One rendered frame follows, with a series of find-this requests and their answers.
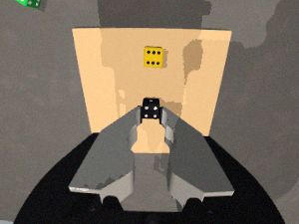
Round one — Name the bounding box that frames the green die with white pips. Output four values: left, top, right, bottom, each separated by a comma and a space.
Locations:
16, 0, 41, 9

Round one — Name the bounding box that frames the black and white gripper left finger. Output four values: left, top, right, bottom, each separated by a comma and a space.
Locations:
13, 106, 143, 224

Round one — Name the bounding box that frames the peach flat mat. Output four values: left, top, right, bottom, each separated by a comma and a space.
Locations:
73, 28, 231, 153

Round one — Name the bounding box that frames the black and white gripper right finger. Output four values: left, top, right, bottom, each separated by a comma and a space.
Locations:
158, 107, 285, 224

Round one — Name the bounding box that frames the black die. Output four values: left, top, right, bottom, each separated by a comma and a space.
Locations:
143, 98, 159, 119

